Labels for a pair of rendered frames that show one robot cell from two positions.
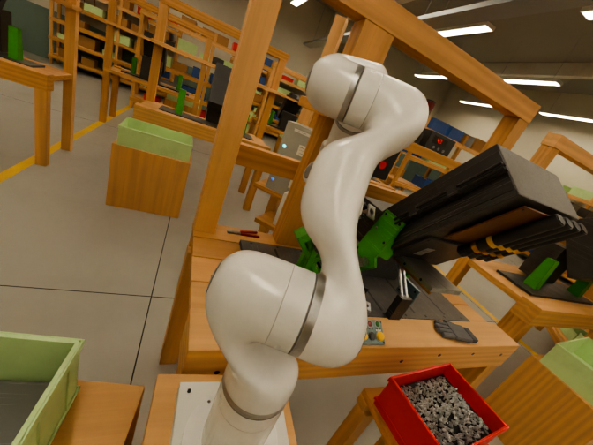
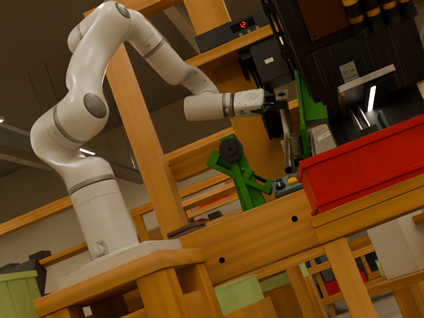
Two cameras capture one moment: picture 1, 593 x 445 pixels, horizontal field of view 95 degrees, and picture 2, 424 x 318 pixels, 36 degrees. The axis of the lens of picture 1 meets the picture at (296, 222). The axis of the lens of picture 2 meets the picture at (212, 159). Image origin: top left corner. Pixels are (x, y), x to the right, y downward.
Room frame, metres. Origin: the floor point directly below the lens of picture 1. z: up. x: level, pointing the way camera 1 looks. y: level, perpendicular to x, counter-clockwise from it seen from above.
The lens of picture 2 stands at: (-0.77, -1.20, 0.70)
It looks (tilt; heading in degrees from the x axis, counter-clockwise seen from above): 12 degrees up; 35
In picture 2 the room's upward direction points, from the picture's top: 21 degrees counter-clockwise
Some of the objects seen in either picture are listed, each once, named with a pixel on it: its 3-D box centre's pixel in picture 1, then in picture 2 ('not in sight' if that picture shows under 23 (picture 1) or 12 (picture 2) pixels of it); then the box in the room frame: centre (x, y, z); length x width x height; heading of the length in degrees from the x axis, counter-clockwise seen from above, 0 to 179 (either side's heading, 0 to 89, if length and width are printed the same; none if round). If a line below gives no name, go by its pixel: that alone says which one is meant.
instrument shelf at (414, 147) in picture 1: (394, 139); (299, 29); (1.35, -0.26, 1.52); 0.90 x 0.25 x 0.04; 117
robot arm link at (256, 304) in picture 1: (259, 327); (69, 151); (0.33, -0.01, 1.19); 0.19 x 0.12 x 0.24; 91
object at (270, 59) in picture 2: (371, 155); (279, 60); (1.25, -0.19, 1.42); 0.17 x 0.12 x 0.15; 117
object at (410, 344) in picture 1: (386, 344); (381, 190); (0.87, -0.51, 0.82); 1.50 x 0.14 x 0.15; 117
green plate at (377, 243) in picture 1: (384, 238); (311, 103); (1.03, -0.35, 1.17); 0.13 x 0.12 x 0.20; 117
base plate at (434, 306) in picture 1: (359, 283); not in sight; (1.12, -0.38, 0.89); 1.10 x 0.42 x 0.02; 117
